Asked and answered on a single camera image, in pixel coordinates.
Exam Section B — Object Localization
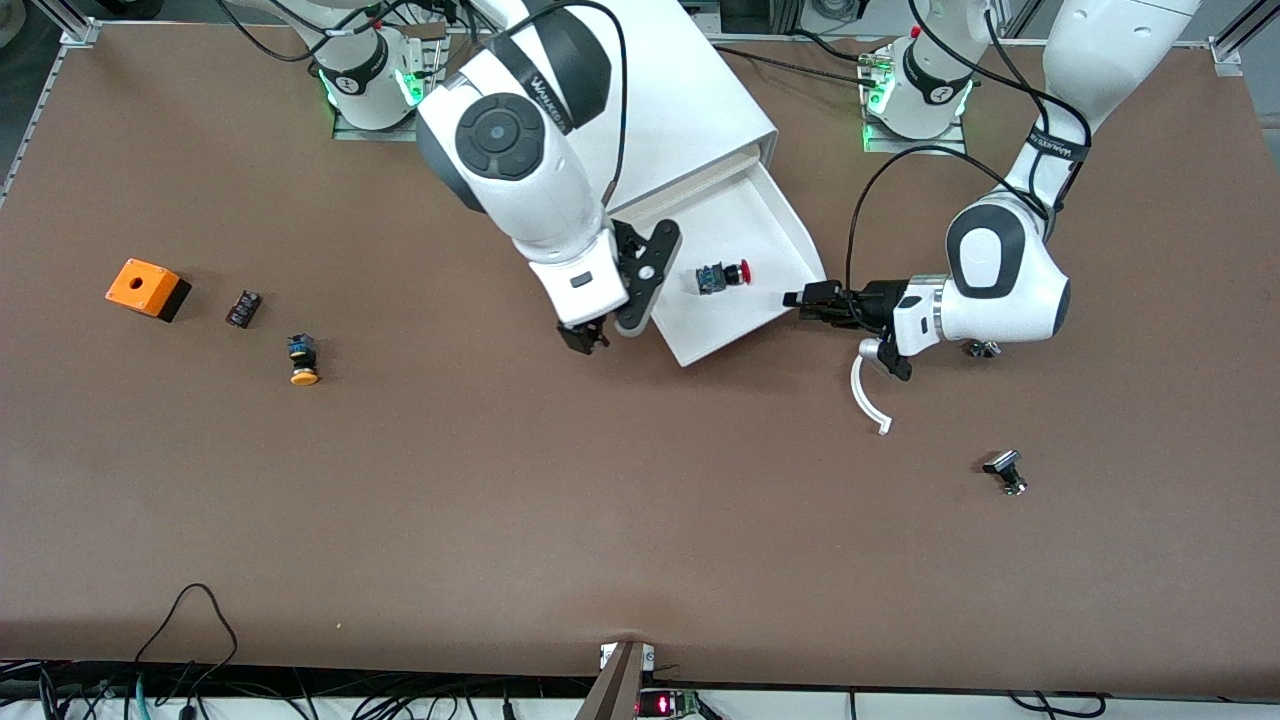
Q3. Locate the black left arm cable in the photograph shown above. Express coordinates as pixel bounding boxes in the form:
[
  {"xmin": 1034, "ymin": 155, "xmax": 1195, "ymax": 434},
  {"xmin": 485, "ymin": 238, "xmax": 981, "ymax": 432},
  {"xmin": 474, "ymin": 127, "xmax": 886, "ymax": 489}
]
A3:
[{"xmin": 846, "ymin": 0, "xmax": 1093, "ymax": 301}]

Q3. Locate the red mushroom push button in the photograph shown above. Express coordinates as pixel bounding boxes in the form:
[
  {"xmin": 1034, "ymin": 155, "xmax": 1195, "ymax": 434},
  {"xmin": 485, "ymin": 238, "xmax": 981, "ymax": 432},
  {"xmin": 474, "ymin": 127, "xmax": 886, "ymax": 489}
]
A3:
[{"xmin": 695, "ymin": 259, "xmax": 753, "ymax": 296}]

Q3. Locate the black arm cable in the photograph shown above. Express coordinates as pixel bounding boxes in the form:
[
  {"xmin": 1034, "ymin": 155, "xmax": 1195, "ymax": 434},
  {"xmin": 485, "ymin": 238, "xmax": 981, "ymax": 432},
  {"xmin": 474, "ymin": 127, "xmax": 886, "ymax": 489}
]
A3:
[
  {"xmin": 846, "ymin": 0, "xmax": 1093, "ymax": 301},
  {"xmin": 470, "ymin": 0, "xmax": 629, "ymax": 213}
]

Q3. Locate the thin black looped cable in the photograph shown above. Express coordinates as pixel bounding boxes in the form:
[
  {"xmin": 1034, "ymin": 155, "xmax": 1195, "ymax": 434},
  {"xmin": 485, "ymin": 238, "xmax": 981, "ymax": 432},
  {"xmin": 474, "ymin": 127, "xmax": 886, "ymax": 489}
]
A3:
[{"xmin": 133, "ymin": 583, "xmax": 239, "ymax": 691}]

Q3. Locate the yellow mushroom push button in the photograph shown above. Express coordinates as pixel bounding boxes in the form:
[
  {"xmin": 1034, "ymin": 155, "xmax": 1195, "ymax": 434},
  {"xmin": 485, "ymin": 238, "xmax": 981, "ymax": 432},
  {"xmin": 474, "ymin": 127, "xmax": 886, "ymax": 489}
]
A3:
[{"xmin": 287, "ymin": 334, "xmax": 322, "ymax": 387}]

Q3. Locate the orange and black switch box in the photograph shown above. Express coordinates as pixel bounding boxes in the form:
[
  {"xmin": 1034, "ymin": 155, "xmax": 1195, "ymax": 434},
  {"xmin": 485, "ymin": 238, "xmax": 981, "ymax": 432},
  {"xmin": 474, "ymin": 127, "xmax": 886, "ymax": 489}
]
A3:
[{"xmin": 105, "ymin": 258, "xmax": 192, "ymax": 323}]

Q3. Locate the white drawer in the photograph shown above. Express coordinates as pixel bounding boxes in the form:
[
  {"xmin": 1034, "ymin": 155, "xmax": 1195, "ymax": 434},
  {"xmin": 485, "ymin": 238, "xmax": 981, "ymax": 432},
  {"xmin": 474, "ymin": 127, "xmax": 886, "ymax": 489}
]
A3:
[{"xmin": 610, "ymin": 145, "xmax": 828, "ymax": 368}]

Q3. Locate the black box with red display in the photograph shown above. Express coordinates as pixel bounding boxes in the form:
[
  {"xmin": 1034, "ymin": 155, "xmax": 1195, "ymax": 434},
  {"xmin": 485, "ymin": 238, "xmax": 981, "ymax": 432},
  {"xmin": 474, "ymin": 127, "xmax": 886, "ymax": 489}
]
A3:
[{"xmin": 638, "ymin": 688, "xmax": 706, "ymax": 720}]

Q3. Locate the white curved plastic strip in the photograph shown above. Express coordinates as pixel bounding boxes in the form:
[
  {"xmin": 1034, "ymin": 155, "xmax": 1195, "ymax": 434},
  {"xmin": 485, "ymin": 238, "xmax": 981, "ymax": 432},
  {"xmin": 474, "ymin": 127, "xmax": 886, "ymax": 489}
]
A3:
[{"xmin": 850, "ymin": 355, "xmax": 893, "ymax": 437}]

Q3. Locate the black cable on table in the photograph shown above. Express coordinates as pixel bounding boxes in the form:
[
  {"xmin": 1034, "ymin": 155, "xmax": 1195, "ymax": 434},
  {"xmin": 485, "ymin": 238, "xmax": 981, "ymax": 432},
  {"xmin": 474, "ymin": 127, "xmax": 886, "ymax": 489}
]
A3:
[{"xmin": 712, "ymin": 42, "xmax": 881, "ymax": 86}]

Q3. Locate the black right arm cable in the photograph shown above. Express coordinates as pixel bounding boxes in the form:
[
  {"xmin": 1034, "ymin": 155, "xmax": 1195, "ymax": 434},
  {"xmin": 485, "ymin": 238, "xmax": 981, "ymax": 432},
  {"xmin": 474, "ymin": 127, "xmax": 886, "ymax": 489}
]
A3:
[{"xmin": 470, "ymin": 0, "xmax": 629, "ymax": 213}]

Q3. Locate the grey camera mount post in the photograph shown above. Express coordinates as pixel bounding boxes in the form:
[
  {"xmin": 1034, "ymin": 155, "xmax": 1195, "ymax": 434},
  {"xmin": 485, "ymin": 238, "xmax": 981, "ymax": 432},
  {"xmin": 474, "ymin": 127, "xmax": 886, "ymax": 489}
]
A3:
[{"xmin": 575, "ymin": 640, "xmax": 651, "ymax": 720}]

